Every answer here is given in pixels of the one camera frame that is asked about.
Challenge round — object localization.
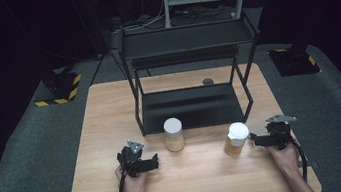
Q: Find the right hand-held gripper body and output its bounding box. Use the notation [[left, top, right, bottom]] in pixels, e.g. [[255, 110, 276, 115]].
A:
[[262, 111, 303, 153]]

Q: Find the grey tape strip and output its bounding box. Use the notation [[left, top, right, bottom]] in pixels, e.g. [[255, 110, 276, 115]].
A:
[[297, 160, 320, 173]]

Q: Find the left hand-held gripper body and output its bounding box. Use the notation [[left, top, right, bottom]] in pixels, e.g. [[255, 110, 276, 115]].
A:
[[113, 136, 157, 180]]

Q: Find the cylindrical white-lid grain jar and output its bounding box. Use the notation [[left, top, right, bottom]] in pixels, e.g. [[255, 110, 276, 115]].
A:
[[162, 116, 187, 154]]

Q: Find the black metal shelf rack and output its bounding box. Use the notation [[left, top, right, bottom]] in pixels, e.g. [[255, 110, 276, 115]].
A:
[[114, 7, 273, 139]]

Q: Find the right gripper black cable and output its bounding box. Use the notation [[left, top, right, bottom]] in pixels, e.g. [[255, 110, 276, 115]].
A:
[[289, 137, 311, 184]]

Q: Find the person's right hand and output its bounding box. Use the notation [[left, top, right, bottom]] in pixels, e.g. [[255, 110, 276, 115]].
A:
[[265, 140, 302, 178]]

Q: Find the bundle of floor cables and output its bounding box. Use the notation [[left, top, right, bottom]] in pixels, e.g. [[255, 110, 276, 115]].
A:
[[109, 0, 237, 38]]

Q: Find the person's left hand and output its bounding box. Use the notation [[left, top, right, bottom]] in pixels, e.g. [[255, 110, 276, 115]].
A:
[[114, 161, 152, 192]]

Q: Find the grey table cable grommet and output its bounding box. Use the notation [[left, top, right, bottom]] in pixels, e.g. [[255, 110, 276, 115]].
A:
[[201, 76, 215, 87]]

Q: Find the yellow-black striped stand base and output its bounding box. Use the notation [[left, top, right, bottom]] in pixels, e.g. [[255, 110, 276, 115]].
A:
[[30, 65, 86, 109], [267, 41, 323, 81]]

